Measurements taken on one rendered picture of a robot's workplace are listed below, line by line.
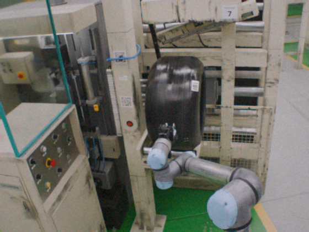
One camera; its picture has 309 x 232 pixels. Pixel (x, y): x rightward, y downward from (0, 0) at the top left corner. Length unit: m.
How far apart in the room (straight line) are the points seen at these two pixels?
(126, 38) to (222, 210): 1.10
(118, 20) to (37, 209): 1.10
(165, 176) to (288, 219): 1.70
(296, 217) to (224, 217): 1.87
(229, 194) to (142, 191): 1.36
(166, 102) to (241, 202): 0.78
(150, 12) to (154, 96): 0.57
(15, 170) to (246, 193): 1.07
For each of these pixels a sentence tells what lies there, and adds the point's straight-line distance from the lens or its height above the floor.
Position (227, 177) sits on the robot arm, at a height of 1.27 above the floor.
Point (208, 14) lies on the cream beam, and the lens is 1.87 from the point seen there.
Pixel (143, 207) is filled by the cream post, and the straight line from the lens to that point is 2.43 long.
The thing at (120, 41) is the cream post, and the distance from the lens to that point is 1.75.
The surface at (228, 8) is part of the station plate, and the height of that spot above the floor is 1.72.
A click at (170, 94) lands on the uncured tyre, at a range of 1.62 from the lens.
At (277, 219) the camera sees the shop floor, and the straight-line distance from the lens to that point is 2.80.
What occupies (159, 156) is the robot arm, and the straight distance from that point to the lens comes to 1.24.
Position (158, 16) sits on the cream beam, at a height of 1.69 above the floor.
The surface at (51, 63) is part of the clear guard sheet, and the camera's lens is 1.70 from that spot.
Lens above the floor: 2.04
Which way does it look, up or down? 29 degrees down
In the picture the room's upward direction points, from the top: 6 degrees counter-clockwise
